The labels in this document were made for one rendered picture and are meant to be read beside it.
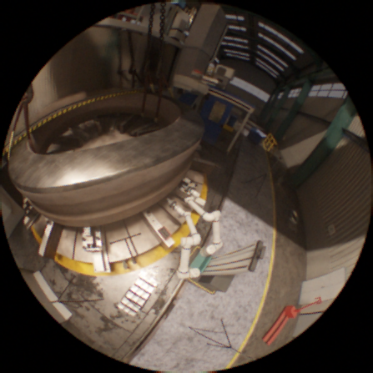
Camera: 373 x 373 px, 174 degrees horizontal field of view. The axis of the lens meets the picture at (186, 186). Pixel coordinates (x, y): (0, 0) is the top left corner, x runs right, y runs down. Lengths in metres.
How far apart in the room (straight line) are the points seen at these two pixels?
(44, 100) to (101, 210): 2.97
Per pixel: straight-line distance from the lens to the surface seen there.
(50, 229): 2.77
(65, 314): 3.49
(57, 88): 3.71
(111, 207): 1.75
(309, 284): 6.04
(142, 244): 2.38
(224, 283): 2.14
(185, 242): 1.56
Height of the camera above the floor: 2.64
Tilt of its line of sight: 48 degrees down
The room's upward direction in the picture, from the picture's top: 24 degrees clockwise
